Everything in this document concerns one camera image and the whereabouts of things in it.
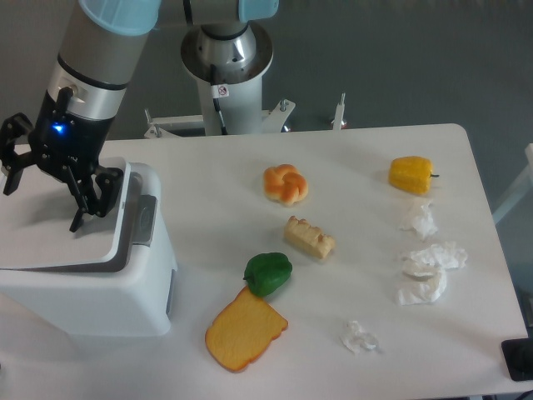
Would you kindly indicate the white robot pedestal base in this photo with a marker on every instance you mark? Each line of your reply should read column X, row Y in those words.
column 227, row 62

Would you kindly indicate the white trash can lid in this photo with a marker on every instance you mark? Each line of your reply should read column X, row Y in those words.
column 36, row 221

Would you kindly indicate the black device at edge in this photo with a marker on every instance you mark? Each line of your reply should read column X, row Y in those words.
column 518, row 357

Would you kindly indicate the crumpled white tissue small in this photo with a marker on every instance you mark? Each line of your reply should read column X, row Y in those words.
column 356, row 339

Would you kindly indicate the knotted bread roll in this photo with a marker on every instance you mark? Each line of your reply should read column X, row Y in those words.
column 284, row 184

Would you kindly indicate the crumpled white tissue upper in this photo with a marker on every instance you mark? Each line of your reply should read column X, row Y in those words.
column 419, row 219

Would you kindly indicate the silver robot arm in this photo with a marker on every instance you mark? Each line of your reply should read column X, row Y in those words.
column 104, row 42

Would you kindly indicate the crumpled white tissue large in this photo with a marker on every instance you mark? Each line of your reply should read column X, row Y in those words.
column 426, row 272

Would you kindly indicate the orange toast slice toy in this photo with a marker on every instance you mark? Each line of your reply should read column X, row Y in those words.
column 243, row 331

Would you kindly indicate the beige cake slice toy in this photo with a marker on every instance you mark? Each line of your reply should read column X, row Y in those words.
column 311, row 240

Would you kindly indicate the yellow toy bell pepper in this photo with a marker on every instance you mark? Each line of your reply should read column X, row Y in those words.
column 412, row 174

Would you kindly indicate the green toy bell pepper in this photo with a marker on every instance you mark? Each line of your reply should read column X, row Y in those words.
column 266, row 272

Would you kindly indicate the white trash can body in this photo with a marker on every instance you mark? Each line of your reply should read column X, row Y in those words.
column 131, row 302

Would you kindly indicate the white table frame leg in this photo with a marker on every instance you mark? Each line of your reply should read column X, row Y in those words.
column 520, row 186

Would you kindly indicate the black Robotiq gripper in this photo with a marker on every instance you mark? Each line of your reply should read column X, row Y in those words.
column 63, row 141

